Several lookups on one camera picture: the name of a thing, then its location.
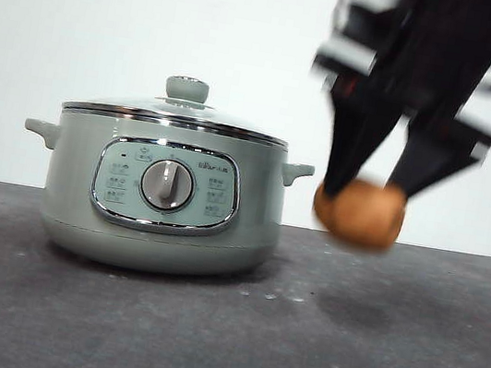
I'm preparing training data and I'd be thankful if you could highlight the brown potato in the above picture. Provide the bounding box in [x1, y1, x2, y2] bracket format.
[307, 171, 412, 255]

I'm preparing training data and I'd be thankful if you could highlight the glass lid with green knob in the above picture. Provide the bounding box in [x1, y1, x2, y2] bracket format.
[61, 56, 297, 148]

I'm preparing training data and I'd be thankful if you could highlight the pale green electric pot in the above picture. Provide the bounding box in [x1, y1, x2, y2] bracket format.
[5, 101, 319, 295]

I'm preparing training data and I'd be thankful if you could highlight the pale grey right camera box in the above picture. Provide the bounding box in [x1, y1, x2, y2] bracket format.
[322, 0, 400, 47]

